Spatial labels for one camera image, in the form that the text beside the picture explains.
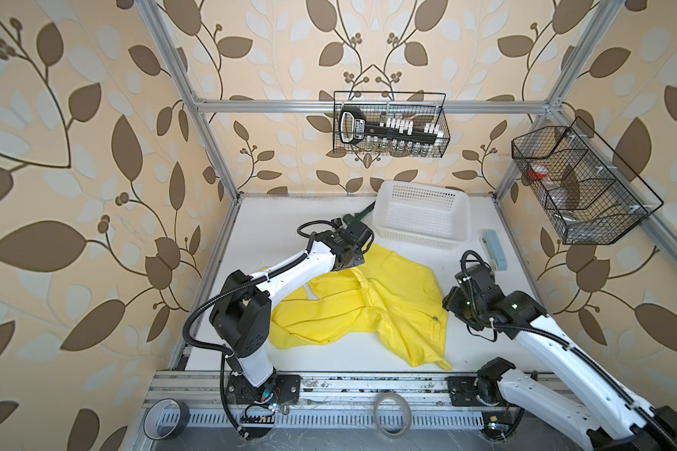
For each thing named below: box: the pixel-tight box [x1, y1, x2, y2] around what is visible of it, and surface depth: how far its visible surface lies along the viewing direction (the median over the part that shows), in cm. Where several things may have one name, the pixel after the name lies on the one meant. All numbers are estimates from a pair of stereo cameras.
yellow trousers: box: [268, 243, 454, 372], surface depth 88 cm
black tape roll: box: [142, 398, 190, 440], surface depth 72 cm
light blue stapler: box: [478, 229, 508, 272], surface depth 101 cm
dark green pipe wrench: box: [342, 200, 377, 231], surface depth 114 cm
